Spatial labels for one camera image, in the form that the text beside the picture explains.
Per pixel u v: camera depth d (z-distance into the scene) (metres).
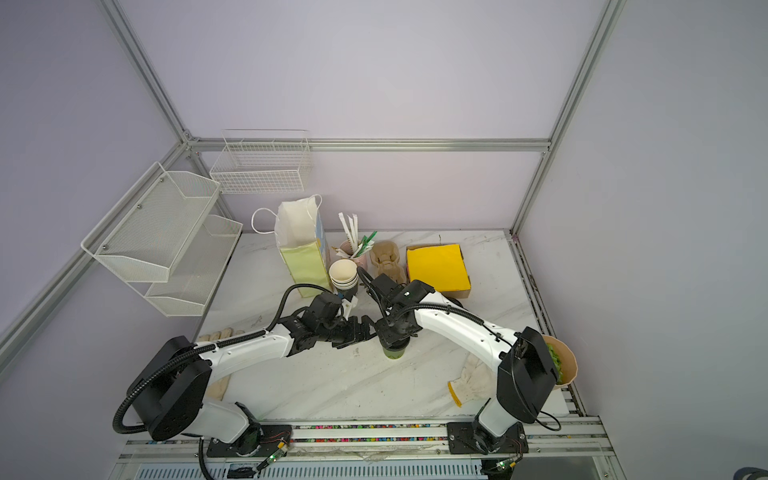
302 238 1.01
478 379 0.84
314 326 0.67
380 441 0.75
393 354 0.84
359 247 0.90
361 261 0.99
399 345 0.78
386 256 1.11
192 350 0.47
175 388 0.43
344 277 0.91
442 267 1.05
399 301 0.57
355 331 0.75
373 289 0.63
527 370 0.42
